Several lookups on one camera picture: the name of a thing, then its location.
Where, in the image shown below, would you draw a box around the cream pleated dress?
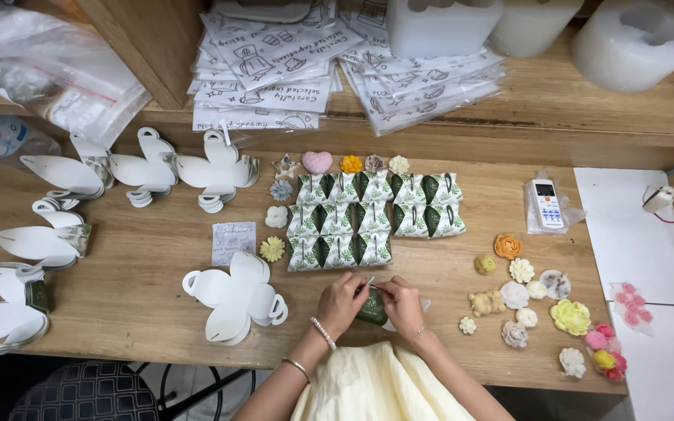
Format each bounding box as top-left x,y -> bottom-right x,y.
289,341 -> 478,421

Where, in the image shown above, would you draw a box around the person's right hand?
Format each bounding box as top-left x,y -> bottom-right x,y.
374,276 -> 428,341

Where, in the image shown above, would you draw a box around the yellow-green wax peony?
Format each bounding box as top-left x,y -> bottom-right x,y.
549,298 -> 592,337

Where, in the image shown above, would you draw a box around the black metal stool frame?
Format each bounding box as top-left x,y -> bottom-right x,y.
131,363 -> 257,421

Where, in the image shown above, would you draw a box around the slanted stack of printed bags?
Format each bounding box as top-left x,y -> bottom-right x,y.
337,0 -> 509,138

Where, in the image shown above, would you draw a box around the cream cylindrical silicone mould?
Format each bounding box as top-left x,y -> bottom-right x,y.
488,0 -> 585,58

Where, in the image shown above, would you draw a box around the clear plastic bottle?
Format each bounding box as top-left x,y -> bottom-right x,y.
0,113 -> 63,172

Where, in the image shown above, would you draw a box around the round white silicone mould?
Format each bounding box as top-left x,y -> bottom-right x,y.
570,0 -> 674,94

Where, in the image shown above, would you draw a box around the white remote control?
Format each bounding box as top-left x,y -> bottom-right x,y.
528,178 -> 565,230

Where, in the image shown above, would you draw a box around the wooden shelf divider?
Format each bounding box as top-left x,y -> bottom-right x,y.
73,0 -> 207,111

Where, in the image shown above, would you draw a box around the pink heart wax piece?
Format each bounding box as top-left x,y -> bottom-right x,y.
302,151 -> 334,175

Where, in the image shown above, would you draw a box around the tan wax bear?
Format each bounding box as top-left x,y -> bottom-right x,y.
467,289 -> 507,318

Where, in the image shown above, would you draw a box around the stack of white box blanks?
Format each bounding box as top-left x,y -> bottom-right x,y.
173,129 -> 260,215
0,262 -> 52,356
181,251 -> 289,347
0,198 -> 92,271
19,134 -> 114,211
109,127 -> 177,209

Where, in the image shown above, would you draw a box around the white star-shaped wax piece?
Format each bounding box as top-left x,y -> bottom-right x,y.
272,153 -> 302,181

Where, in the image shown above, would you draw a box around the white plug adapter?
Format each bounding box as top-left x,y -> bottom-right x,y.
642,185 -> 674,215

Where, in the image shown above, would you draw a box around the large white paper sheet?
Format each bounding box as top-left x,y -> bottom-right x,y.
573,167 -> 674,306

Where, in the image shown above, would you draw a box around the clear zip bag of supplies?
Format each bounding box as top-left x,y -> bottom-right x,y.
0,5 -> 153,148

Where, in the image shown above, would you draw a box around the grey-blue wax flower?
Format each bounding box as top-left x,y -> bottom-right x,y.
268,179 -> 295,203

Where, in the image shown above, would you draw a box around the bag of pink yellow roses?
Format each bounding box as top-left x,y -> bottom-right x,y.
582,322 -> 629,383

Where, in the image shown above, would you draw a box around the white wax chrysanthemum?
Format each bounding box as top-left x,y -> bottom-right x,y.
559,347 -> 587,380

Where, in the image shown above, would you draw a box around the green leaf-print gift box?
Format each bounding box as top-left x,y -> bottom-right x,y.
355,276 -> 431,332

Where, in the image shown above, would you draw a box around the pale yellow wax daisy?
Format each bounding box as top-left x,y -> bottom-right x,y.
259,235 -> 287,263

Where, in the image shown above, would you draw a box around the square white silicone mould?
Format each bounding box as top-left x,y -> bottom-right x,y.
386,0 -> 505,60

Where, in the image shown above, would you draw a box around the wide stack of printed bags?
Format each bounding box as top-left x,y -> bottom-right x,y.
187,0 -> 366,133

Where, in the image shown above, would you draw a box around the marbled round wax disc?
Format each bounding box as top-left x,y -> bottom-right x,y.
539,268 -> 572,301

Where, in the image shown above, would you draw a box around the white spiky wax flower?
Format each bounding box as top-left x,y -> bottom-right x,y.
508,257 -> 536,285

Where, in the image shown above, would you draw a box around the bag of small pink flowers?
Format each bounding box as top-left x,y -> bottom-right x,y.
608,282 -> 655,338

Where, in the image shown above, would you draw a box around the person's left hand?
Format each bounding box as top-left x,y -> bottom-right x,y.
316,271 -> 372,341

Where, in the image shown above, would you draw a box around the white board sheet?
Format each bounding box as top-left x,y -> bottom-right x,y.
605,303 -> 674,421

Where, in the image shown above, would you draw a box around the grey-white wax rose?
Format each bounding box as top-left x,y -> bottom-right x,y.
501,320 -> 530,350

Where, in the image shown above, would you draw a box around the rows of folded leaf-print boxes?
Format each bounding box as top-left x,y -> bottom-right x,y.
286,171 -> 467,273

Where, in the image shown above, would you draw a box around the large white wax rose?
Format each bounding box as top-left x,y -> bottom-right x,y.
499,280 -> 530,311

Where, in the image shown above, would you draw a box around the orange wax rose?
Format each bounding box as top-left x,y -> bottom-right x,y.
493,233 -> 524,261

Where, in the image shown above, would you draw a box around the dark checked stool seat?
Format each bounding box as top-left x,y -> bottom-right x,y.
8,359 -> 162,421

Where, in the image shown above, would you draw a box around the white pearl bracelet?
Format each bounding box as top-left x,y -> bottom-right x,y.
310,316 -> 338,351

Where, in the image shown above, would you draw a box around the silver bangle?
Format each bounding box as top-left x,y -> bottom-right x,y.
280,357 -> 311,384

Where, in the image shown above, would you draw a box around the flat white silicone mould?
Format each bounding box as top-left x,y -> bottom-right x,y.
214,0 -> 314,25

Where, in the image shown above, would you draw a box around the clear plastic remote bag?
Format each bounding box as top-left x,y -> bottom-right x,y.
523,171 -> 587,236

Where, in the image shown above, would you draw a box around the small printed clear pouch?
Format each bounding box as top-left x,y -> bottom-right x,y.
212,221 -> 257,268

